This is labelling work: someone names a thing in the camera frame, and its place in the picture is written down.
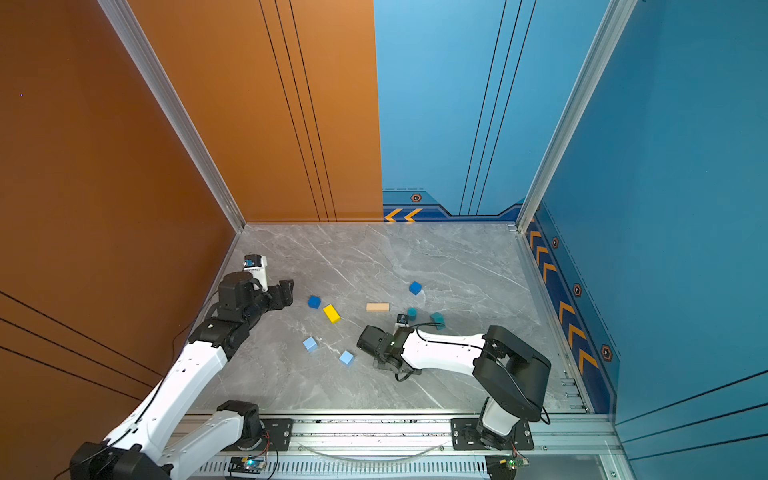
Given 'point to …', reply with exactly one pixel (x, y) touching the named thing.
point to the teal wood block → (439, 320)
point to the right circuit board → (518, 462)
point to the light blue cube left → (310, 344)
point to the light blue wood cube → (346, 357)
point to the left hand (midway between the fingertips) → (280, 280)
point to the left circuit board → (247, 464)
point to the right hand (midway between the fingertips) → (389, 364)
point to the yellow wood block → (332, 313)
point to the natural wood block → (379, 307)
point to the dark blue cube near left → (314, 302)
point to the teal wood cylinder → (412, 312)
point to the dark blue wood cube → (415, 287)
